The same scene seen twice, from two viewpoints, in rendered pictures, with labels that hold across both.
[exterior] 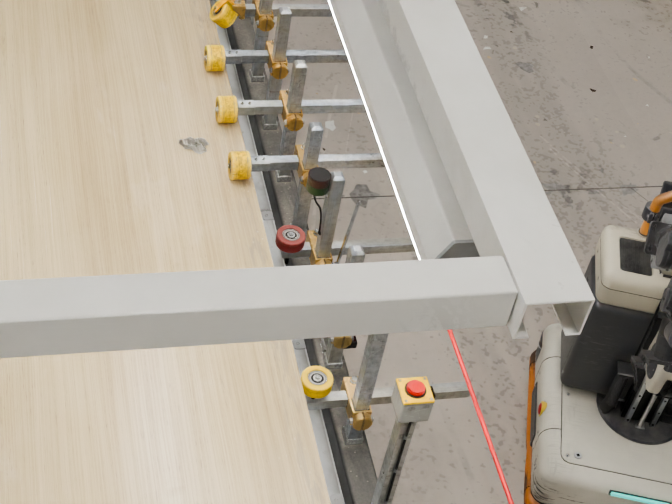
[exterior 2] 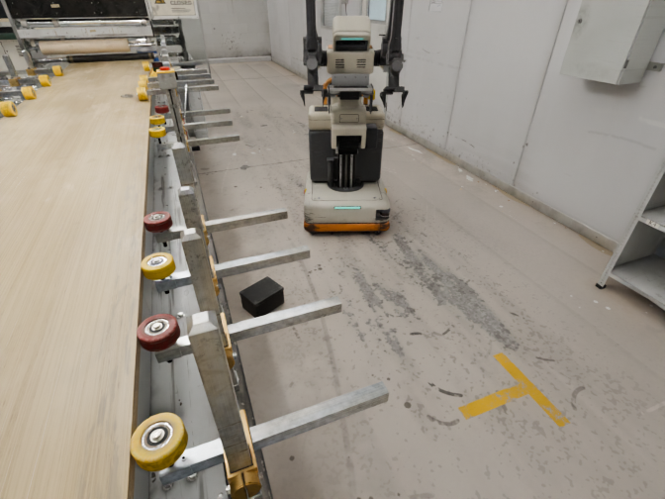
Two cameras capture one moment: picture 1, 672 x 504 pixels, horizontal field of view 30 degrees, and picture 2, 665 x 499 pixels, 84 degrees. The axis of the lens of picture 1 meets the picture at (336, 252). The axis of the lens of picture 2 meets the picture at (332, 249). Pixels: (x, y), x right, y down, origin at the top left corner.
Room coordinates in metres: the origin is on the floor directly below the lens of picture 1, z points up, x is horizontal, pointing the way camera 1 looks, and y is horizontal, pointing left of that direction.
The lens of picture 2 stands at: (0.03, -0.89, 1.48)
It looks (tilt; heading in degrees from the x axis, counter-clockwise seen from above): 34 degrees down; 359
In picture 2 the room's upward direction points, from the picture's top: straight up
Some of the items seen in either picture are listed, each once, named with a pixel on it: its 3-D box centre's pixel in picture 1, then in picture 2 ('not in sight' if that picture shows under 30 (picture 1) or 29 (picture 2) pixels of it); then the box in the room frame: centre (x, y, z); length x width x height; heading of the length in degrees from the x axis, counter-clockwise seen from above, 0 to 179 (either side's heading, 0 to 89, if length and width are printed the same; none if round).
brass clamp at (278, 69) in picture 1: (276, 59); not in sight; (3.19, 0.30, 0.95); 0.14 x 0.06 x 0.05; 20
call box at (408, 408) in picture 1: (412, 400); (167, 79); (1.75, -0.23, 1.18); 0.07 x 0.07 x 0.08; 20
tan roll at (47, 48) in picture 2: not in sight; (108, 46); (4.49, 1.36, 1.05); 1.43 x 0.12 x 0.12; 110
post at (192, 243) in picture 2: not in sight; (214, 328); (0.59, -0.65, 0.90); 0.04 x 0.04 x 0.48; 20
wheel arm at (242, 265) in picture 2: not in sight; (237, 267); (0.89, -0.63, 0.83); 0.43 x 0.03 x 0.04; 110
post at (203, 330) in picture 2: not in sight; (231, 428); (0.35, -0.74, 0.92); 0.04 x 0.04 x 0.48; 20
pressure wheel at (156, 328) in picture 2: not in sight; (163, 343); (0.58, -0.53, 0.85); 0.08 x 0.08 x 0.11
